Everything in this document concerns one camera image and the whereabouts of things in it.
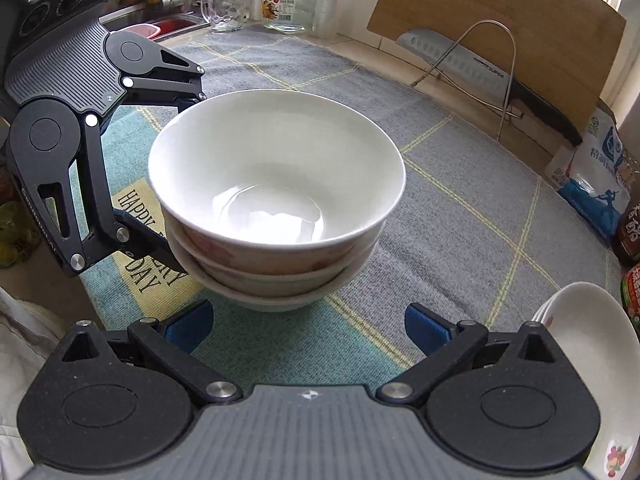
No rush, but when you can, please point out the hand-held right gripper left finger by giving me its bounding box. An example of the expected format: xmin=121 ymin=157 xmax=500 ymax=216
xmin=62 ymin=301 xmax=244 ymax=407

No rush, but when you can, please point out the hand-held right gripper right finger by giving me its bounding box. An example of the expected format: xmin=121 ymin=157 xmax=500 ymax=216
xmin=375 ymin=303 xmax=557 ymax=406

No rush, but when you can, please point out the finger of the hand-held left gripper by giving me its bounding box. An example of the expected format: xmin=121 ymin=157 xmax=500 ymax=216
xmin=120 ymin=50 xmax=207 ymax=111
xmin=17 ymin=112 xmax=190 ymax=278

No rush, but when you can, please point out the white ceramic bowl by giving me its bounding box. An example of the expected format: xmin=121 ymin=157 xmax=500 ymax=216
xmin=172 ymin=247 xmax=373 ymax=314

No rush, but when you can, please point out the white bowl pale flower print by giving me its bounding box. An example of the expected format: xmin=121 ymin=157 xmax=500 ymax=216
xmin=148 ymin=89 xmax=407 ymax=277

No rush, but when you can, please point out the white plate small brown stain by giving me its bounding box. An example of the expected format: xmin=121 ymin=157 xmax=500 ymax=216
xmin=542 ymin=282 xmax=640 ymax=480

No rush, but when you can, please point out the red basin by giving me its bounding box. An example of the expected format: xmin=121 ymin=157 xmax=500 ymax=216
xmin=150 ymin=17 xmax=208 ymax=36

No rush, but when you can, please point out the steel kitchen sink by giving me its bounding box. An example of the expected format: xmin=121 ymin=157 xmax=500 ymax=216
xmin=100 ymin=2 xmax=211 ymax=43

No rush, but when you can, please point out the clear glass mug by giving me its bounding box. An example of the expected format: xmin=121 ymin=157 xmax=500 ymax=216
xmin=201 ymin=0 xmax=250 ymax=34

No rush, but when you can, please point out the grey checked towel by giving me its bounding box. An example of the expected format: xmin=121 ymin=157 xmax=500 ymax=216
xmin=70 ymin=27 xmax=623 ymax=396

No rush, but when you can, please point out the person's white clothing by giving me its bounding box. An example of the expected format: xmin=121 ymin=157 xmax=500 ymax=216
xmin=0 ymin=287 xmax=76 ymax=480

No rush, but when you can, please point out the green lid sauce jar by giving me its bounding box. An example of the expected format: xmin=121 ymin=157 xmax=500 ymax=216
xmin=620 ymin=262 xmax=640 ymax=333

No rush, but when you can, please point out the blue white salt bag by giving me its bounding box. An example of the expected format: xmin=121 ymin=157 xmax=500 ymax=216
xmin=545 ymin=107 xmax=638 ymax=247

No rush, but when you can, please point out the dark vinegar bottle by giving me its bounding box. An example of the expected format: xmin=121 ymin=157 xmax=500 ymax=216
xmin=612 ymin=199 xmax=640 ymax=267

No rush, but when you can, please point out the steel kitchen knife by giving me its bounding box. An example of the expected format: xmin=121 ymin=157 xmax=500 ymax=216
xmin=396 ymin=28 xmax=584 ymax=147

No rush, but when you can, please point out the steel wire rack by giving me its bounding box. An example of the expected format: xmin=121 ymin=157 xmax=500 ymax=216
xmin=410 ymin=19 xmax=524 ymax=142

